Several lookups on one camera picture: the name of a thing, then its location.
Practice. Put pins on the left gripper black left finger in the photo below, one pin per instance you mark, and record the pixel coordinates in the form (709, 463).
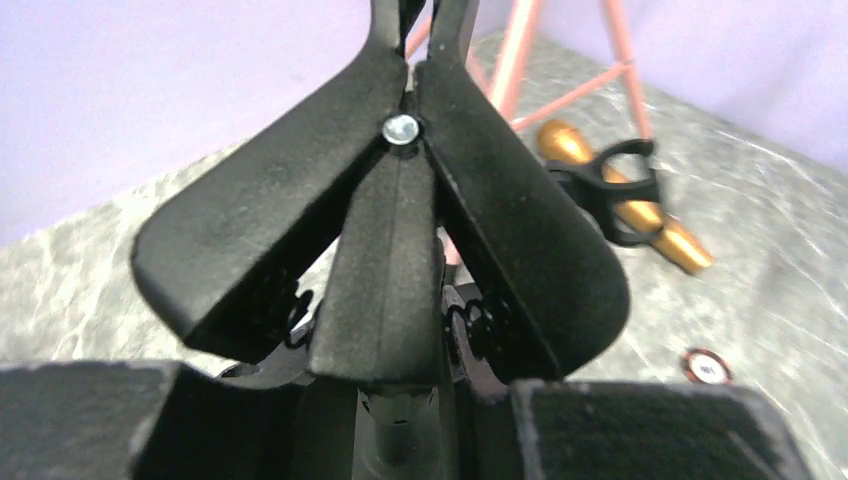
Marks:
(152, 420)

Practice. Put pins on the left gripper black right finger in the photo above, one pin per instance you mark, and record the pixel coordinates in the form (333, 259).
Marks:
(610, 430)

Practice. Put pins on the black round-base fork mic stand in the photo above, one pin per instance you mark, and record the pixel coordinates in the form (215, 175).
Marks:
(312, 253)

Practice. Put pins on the brown poker chip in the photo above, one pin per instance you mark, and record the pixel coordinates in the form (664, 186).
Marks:
(703, 366)

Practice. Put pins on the gold microphone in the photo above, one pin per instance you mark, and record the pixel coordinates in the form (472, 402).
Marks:
(675, 243)

